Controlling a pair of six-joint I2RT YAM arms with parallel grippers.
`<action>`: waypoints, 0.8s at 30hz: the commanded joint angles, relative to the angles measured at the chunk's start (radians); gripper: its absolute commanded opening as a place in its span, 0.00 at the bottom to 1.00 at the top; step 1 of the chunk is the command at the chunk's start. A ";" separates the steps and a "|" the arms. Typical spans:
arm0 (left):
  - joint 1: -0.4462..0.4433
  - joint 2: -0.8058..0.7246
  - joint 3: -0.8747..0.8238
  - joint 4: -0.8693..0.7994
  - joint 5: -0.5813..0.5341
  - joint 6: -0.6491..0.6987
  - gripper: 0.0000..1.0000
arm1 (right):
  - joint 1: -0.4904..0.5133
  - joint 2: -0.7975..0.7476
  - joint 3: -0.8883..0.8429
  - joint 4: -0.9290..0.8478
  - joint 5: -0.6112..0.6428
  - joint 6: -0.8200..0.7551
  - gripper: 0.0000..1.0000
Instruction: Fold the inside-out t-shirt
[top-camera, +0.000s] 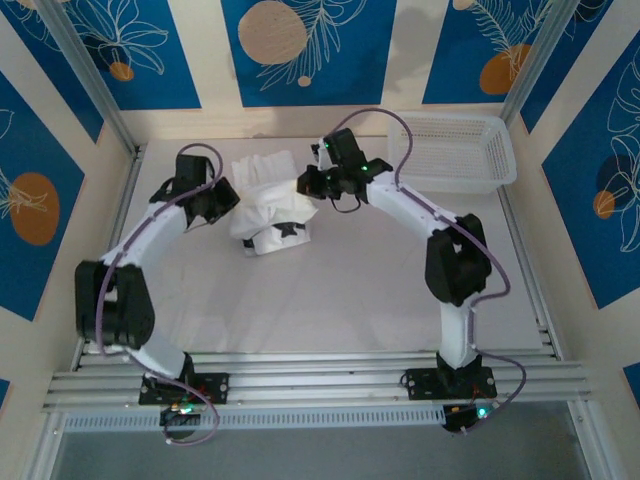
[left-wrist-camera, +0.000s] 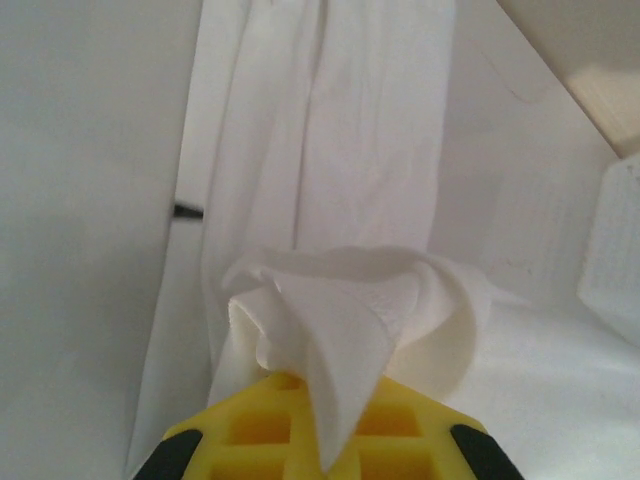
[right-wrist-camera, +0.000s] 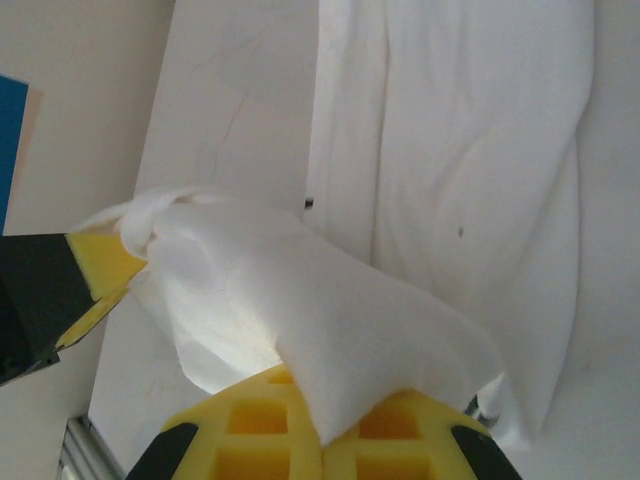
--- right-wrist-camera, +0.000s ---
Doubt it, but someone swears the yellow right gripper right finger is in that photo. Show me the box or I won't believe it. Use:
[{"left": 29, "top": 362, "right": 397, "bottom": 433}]
[{"left": 324, "top": 387, "right": 524, "bottom": 480}]

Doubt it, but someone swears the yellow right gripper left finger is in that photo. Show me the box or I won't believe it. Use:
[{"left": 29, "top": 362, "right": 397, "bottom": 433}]
[{"left": 127, "top": 363, "right": 326, "bottom": 480}]

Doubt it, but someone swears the white t-shirt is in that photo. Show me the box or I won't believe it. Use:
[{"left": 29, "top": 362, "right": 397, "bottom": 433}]
[{"left": 69, "top": 0, "right": 599, "bottom": 454}]

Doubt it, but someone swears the aluminium side rail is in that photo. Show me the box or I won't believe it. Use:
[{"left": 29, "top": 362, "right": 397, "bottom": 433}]
[{"left": 58, "top": 414, "right": 126, "bottom": 480}]

